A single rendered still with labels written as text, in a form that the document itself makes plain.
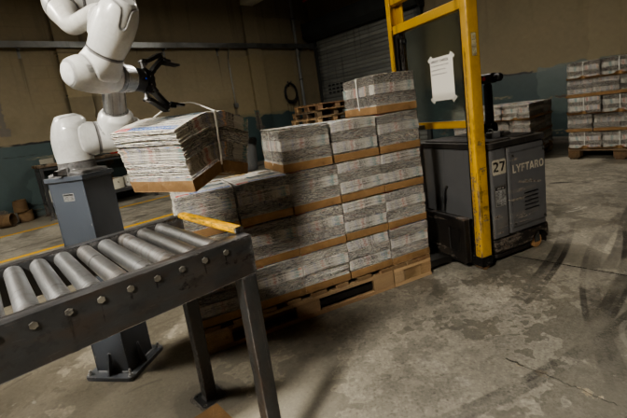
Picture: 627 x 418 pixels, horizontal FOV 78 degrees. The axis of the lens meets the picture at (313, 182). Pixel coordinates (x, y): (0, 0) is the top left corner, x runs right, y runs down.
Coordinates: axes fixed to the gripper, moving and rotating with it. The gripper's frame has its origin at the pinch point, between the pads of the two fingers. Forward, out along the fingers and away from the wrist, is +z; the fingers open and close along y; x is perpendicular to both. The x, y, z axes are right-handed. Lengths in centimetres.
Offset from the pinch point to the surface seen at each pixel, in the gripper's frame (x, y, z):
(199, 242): 23, 52, -24
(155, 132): 7.7, 17.4, -20.5
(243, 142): 14.9, 23.1, 16.8
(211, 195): -20, 48, 35
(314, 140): 18, 26, 78
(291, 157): 8, 33, 68
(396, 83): 54, -3, 119
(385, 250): 44, 95, 111
